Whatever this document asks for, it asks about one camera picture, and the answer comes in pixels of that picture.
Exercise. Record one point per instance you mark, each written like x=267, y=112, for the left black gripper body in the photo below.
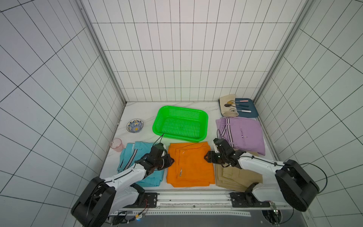
x=157, y=162

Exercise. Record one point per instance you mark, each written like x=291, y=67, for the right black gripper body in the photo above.
x=214, y=156

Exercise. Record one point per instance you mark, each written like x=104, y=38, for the teal pants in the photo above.
x=134, y=152

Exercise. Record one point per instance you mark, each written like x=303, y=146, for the beige pants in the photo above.
x=235, y=179

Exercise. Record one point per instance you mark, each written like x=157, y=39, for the purple pants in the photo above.
x=242, y=133

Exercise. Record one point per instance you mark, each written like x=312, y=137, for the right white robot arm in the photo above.
x=285, y=182

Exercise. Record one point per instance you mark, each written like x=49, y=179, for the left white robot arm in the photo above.
x=103, y=197

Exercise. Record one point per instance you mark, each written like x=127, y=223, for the green plastic basket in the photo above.
x=181, y=123

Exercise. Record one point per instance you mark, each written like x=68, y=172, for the beige folded cloth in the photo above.
x=225, y=110

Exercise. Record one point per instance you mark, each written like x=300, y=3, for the pink plastic cup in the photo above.
x=117, y=145

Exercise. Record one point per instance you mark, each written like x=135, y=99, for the blue patterned ceramic bowl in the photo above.
x=135, y=126

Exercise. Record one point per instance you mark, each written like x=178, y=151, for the dark teal tray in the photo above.
x=254, y=113

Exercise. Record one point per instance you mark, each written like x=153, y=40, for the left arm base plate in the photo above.
x=146, y=200

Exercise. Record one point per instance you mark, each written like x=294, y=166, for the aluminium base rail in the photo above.
x=200, y=202

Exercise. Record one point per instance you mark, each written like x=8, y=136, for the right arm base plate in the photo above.
x=247, y=200

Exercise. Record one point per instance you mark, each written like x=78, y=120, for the white handled spoon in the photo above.
x=244, y=111

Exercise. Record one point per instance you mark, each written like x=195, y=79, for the dark teal handled spoon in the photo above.
x=236, y=105

